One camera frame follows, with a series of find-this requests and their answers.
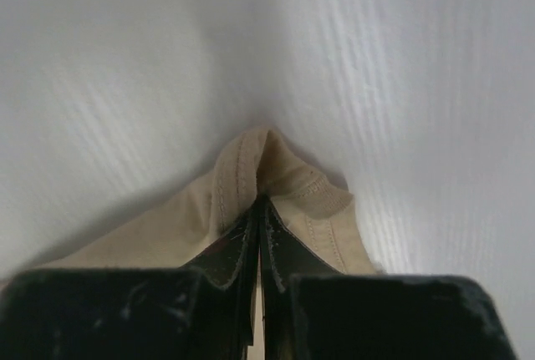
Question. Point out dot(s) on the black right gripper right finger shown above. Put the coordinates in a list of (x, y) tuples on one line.
[(312, 311)]

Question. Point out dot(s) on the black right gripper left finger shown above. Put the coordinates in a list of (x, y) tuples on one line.
[(201, 310)]

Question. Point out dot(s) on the beige t-shirt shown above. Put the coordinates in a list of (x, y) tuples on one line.
[(255, 164)]

